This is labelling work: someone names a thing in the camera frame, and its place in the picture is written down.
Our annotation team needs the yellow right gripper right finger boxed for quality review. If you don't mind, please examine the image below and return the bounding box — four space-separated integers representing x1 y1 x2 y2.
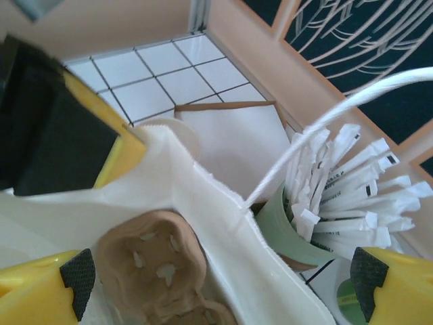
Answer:
349 246 433 325

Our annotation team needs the beige pulp cup carrier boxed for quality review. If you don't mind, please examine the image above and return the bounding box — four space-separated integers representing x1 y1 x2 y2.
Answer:
97 209 238 325

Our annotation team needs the white printed paper bag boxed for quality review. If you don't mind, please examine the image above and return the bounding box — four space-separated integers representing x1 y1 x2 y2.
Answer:
0 66 433 325

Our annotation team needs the aluminium frame post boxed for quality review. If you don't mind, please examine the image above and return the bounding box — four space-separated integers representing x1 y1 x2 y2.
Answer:
187 0 212 35

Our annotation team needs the white wrapped straw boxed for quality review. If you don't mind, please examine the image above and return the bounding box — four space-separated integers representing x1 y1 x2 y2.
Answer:
313 211 416 235
317 123 362 204
324 151 403 208
319 181 433 221
291 127 331 217
323 137 390 204

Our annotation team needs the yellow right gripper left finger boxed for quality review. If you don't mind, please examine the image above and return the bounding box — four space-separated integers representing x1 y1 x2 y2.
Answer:
0 248 97 325

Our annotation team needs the mint green straw holder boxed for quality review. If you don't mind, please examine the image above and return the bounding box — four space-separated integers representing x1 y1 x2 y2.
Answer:
254 181 338 269

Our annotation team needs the white cup with green label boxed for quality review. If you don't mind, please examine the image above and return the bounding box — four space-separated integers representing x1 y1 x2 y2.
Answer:
334 276 369 325

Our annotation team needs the white napkin stack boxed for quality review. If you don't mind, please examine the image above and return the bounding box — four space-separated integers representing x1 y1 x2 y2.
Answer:
175 103 287 206

